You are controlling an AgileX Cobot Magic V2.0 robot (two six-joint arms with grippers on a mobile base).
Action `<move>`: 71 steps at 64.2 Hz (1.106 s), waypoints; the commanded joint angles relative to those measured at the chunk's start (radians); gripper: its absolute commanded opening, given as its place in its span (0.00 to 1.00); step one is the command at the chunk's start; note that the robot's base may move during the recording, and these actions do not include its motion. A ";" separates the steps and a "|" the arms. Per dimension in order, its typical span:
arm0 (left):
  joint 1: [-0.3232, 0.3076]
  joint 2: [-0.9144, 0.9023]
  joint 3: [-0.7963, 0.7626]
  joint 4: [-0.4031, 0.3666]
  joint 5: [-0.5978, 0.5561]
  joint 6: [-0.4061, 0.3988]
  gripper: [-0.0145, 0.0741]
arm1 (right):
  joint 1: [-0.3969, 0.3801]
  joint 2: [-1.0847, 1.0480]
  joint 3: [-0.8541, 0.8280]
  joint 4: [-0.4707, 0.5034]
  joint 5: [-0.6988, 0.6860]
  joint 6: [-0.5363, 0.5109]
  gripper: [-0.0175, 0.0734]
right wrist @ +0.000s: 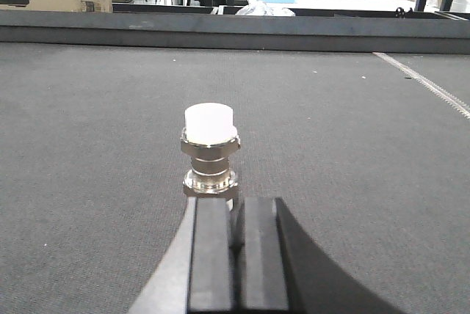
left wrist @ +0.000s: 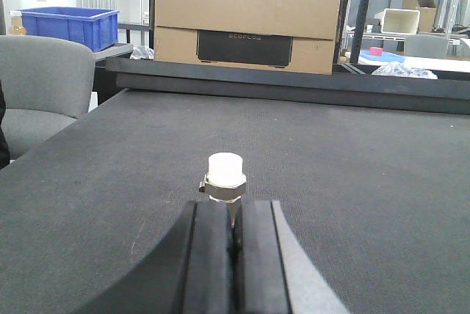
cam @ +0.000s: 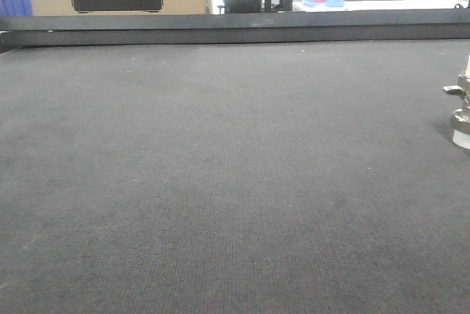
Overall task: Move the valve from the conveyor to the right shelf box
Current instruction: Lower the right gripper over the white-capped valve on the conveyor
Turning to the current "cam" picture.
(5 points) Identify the black conveyor belt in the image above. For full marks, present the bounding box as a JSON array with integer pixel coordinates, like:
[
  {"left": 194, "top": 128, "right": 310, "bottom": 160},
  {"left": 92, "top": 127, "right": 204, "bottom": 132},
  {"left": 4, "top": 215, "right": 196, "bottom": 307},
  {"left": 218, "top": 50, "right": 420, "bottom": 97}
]
[{"left": 1, "top": 40, "right": 469, "bottom": 313}]

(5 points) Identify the light blue tray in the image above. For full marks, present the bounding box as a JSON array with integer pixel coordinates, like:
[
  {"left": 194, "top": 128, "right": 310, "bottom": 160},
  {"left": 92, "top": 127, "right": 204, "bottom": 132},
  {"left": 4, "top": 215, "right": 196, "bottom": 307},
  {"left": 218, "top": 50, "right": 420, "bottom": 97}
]
[{"left": 301, "top": 0, "right": 346, "bottom": 8}]

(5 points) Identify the white table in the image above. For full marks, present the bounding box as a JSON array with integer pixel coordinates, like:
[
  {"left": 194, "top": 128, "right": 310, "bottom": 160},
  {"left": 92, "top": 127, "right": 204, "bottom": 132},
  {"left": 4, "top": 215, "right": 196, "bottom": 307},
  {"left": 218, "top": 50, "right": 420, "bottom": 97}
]
[{"left": 293, "top": 0, "right": 469, "bottom": 12}]

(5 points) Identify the black conveyor side rail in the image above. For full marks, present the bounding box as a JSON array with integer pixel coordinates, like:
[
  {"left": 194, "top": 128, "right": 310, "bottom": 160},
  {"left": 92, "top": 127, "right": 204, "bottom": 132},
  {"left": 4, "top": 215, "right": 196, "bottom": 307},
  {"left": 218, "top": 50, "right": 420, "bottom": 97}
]
[{"left": 1, "top": 9, "right": 469, "bottom": 51}]

